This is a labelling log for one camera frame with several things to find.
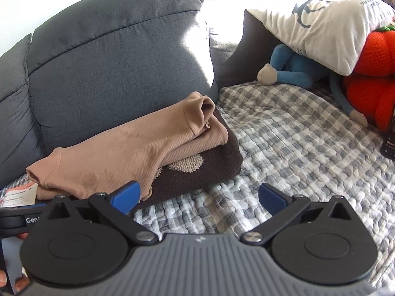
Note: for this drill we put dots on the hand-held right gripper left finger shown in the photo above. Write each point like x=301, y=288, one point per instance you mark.
x=125, y=195

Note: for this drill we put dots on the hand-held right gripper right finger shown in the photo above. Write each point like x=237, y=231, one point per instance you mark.
x=273, y=199

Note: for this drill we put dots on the tan ribbed sweater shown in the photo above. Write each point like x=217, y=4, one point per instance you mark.
x=123, y=148

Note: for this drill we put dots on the person's left hand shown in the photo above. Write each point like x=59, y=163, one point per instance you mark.
x=21, y=285

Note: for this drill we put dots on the paper leaflet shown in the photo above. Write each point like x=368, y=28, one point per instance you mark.
x=18, y=195

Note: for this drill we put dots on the grey checked quilted blanket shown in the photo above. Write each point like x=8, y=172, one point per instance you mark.
x=293, y=145

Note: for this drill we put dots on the dark brown sweater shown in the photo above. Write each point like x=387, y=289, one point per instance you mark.
x=216, y=163

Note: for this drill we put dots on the blue plush toy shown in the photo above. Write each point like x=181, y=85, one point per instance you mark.
x=296, y=74

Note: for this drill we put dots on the black smartphone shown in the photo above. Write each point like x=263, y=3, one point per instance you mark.
x=389, y=141

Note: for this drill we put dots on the red pumpkin plush cushion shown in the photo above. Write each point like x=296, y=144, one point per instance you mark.
x=376, y=98

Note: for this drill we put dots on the dark grey sofa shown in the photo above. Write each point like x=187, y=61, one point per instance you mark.
x=108, y=52

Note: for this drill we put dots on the dark grey cushion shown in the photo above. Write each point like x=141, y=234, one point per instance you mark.
x=247, y=52

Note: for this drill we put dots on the white printed pillow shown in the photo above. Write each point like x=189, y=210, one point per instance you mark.
x=324, y=27

